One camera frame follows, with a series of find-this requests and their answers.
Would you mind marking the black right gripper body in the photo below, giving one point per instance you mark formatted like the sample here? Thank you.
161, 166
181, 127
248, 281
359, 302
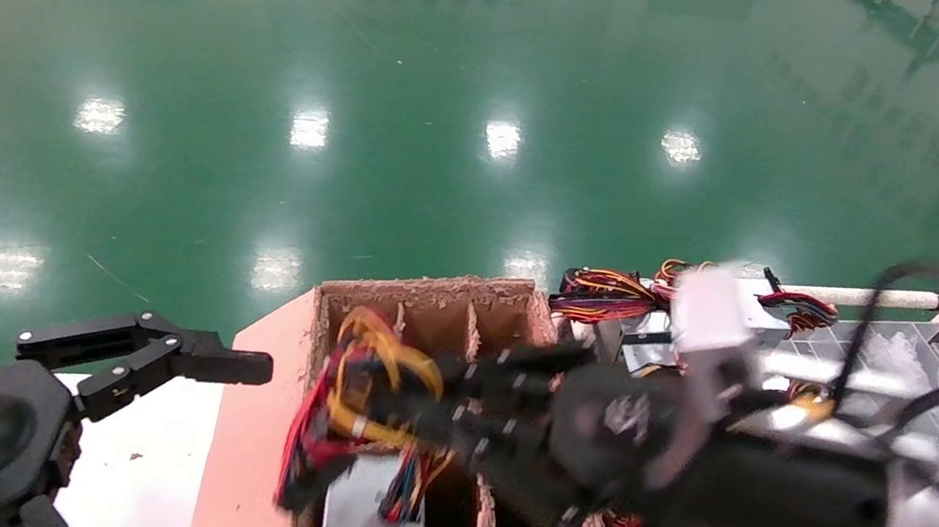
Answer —
613, 431

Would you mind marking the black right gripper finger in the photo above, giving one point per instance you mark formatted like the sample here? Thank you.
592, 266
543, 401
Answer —
523, 373
486, 452

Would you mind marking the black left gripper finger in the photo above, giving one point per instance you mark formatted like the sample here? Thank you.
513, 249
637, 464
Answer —
45, 522
159, 350

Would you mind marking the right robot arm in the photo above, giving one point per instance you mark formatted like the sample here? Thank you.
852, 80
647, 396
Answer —
774, 496

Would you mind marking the pink cardboard sheet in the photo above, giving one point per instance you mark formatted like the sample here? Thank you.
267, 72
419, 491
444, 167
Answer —
247, 455

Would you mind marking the clear crumpled plastic film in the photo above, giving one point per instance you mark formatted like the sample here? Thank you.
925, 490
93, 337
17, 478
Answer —
893, 354

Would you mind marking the white cart rail tube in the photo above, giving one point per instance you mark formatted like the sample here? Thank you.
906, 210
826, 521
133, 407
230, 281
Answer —
837, 292

